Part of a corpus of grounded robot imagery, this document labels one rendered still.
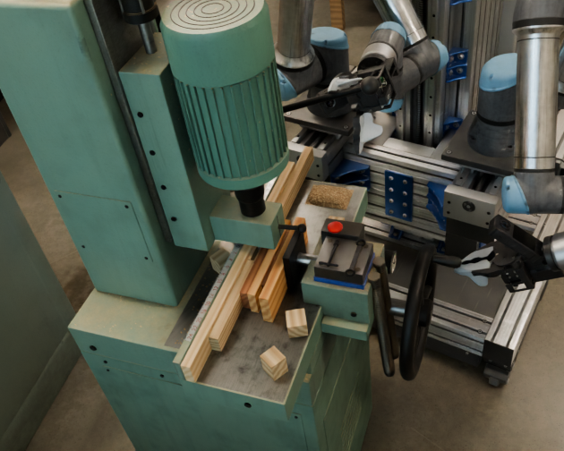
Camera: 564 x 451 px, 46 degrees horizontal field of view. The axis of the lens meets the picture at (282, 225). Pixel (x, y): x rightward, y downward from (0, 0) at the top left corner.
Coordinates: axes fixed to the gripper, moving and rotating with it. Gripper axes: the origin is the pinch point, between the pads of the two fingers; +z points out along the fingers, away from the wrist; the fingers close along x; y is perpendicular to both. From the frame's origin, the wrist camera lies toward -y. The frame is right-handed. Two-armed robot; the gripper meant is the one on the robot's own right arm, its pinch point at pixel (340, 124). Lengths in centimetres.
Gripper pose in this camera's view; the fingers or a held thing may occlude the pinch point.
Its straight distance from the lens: 130.0
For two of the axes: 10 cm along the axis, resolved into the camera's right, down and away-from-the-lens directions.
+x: 4.2, 7.3, 5.4
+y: 8.5, -1.0, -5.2
